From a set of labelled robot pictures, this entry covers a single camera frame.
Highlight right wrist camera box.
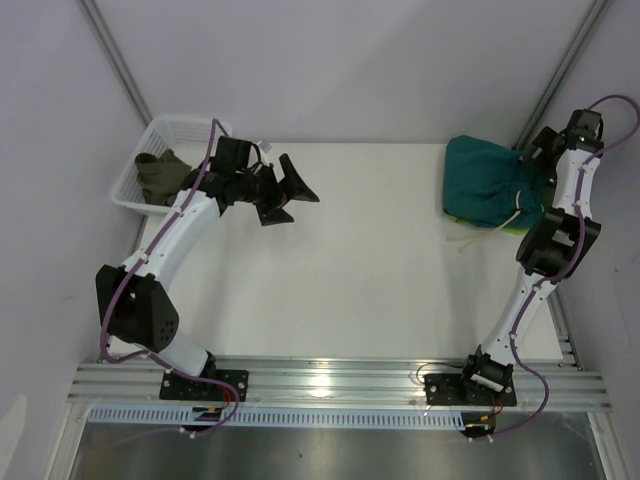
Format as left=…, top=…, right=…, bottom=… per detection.
left=566, top=109, right=603, bottom=140

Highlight left aluminium corner post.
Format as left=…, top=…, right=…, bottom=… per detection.
left=77, top=0, right=153, bottom=126

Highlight white slotted cable duct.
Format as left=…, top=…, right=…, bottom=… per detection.
left=87, top=404, right=465, bottom=431

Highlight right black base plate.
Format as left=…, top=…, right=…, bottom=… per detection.
left=419, top=373, right=518, bottom=407

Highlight teal green shorts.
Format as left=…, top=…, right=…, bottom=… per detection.
left=441, top=135, right=547, bottom=230

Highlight aluminium mounting rail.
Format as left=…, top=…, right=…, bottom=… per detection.
left=67, top=356, right=612, bottom=412

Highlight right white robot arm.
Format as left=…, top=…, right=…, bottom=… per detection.
left=456, top=121, right=604, bottom=404

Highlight lime green folded shorts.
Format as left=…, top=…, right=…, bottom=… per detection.
left=448, top=216, right=529, bottom=235

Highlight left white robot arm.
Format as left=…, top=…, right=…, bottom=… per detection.
left=96, top=154, right=319, bottom=400

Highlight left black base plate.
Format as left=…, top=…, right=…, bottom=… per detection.
left=159, top=369, right=249, bottom=402

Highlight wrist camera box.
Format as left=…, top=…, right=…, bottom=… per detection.
left=211, top=136, right=255, bottom=175
left=566, top=109, right=603, bottom=140

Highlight white plastic basket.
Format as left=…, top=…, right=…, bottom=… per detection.
left=110, top=115, right=212, bottom=216

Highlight right aluminium corner post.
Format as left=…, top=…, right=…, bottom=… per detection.
left=511, top=0, right=614, bottom=149

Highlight olive green shorts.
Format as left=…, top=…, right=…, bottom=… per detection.
left=134, top=149, right=192, bottom=207

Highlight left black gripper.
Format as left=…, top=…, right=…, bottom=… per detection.
left=236, top=155, right=318, bottom=226

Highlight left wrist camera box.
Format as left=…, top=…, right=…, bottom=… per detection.
left=211, top=136, right=255, bottom=175

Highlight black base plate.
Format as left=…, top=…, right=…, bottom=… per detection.
left=159, top=369, right=249, bottom=402
left=419, top=373, right=518, bottom=407

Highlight aluminium corner post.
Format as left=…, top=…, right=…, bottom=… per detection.
left=77, top=0, right=153, bottom=126
left=511, top=0, right=614, bottom=149

